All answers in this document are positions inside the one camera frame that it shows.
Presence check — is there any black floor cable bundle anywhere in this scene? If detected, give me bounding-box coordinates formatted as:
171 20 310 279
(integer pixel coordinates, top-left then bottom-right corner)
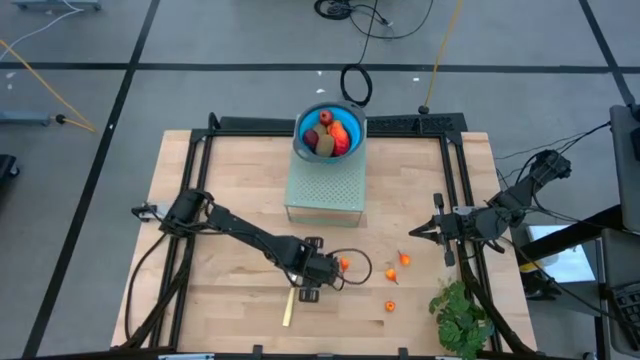
313 0 435 40

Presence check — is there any green perforated metal riser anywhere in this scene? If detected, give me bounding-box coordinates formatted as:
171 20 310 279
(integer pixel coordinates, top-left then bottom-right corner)
283 147 369 229

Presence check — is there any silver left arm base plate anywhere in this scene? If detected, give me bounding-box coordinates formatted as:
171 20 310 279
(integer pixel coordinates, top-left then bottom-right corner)
132 201 169 222

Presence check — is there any gray cart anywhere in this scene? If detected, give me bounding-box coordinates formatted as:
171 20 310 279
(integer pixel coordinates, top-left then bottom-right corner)
599 227 640 359

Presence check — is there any gray stand foot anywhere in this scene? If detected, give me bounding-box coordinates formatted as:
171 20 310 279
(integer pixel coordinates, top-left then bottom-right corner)
0 110 55 127
12 0 104 13

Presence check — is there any yellow cable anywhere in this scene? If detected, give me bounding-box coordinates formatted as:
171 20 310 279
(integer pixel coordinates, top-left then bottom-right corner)
422 0 465 115
0 38 97 134

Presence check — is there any cream handled table knife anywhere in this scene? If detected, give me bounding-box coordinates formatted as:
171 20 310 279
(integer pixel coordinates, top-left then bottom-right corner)
282 286 298 328

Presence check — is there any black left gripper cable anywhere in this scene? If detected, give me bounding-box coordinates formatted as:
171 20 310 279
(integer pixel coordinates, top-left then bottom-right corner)
329 247 374 292

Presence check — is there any green leafy plant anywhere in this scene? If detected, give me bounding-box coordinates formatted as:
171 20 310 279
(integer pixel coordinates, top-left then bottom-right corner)
428 279 495 360

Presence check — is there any black wheeled base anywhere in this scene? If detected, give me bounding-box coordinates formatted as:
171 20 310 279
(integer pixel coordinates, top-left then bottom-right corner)
0 153 21 182

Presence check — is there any coiled black floor cable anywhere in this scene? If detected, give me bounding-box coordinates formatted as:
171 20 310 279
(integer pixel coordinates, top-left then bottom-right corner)
340 0 381 109

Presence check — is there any silver edge plate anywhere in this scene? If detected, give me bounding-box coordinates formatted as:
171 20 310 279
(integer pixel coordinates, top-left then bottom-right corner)
157 352 216 360

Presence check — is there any thin black floor cable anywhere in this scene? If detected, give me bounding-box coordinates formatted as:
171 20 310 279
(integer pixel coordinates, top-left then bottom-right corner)
494 119 614 181

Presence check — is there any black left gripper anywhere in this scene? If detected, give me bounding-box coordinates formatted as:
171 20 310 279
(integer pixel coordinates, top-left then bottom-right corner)
293 236 343 304

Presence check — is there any black keyboard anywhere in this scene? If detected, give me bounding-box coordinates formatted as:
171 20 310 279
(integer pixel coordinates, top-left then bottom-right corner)
610 282 640 326

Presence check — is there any gray cabinet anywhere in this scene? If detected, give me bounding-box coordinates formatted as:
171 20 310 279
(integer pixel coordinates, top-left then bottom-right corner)
608 103 640 235

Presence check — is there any white floor panel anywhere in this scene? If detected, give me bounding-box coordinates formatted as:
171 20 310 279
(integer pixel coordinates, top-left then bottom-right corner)
527 224 599 285

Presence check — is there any black diagonal beam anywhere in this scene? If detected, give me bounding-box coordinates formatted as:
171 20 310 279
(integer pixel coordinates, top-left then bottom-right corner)
514 203 626 261

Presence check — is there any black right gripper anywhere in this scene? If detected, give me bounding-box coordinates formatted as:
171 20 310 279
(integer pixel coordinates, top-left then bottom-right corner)
408 192 475 269

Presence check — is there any white floor cable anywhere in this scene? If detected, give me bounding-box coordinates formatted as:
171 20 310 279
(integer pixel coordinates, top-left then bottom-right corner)
0 0 89 49

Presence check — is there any red orange mango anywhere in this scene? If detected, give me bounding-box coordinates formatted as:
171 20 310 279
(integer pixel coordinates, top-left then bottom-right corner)
327 119 352 158

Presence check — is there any blue collapsible bowl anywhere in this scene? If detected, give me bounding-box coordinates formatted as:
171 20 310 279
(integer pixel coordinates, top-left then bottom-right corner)
291 101 368 165

